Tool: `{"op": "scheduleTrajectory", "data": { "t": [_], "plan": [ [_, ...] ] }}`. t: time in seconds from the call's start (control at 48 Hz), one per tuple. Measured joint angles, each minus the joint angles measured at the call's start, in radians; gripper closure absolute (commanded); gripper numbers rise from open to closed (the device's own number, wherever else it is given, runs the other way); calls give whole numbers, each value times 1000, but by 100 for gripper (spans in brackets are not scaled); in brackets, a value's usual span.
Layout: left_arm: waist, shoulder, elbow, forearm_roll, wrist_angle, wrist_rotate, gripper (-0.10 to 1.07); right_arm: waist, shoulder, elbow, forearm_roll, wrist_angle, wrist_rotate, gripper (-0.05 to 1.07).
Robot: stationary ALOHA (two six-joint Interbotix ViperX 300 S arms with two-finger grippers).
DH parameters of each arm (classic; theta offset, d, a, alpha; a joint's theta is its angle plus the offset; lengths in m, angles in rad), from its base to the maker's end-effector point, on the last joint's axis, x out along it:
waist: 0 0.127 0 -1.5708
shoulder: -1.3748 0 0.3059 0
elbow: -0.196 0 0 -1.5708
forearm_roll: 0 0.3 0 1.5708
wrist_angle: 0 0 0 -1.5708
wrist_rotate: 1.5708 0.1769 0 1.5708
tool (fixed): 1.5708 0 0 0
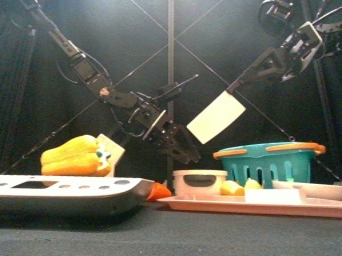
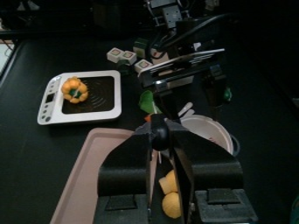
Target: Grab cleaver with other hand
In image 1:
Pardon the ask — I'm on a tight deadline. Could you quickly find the teal basket orange rim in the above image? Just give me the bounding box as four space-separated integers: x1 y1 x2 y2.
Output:
213 141 328 190

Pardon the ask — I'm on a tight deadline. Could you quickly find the white rectangular block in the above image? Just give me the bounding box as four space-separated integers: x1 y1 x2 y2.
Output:
244 188 308 205

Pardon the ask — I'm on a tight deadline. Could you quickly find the pink plastic tray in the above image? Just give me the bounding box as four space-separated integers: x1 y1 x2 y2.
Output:
157 194 342 219

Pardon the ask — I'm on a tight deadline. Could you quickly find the white grey toy appliance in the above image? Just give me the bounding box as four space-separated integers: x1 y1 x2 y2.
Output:
0 174 157 218

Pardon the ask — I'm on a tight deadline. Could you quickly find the thin diagonal brace wire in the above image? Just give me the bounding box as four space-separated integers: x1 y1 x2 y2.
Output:
0 0 225 174
129 0 342 183

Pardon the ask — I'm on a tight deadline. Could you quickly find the white shallow dish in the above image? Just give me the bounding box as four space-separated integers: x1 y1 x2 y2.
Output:
272 180 342 202

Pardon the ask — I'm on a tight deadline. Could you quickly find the orange toy food piece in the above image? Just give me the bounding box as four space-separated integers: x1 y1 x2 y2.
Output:
146 181 174 202

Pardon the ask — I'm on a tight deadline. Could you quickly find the white toy cleaver black handle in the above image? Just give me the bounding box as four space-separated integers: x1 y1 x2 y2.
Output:
185 75 248 145

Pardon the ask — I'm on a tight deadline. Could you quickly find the white cup black handle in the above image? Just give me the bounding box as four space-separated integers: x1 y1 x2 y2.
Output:
172 169 229 197

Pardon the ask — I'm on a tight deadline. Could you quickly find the yellow toy food chunk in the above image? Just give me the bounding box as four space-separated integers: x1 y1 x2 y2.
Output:
220 179 246 197
244 177 264 191

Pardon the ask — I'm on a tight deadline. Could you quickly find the black vertical frame pole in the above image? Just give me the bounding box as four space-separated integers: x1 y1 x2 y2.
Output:
166 0 177 192

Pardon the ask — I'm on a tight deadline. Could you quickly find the yellow toy bell pepper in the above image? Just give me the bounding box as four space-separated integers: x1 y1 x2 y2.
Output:
39 134 114 178

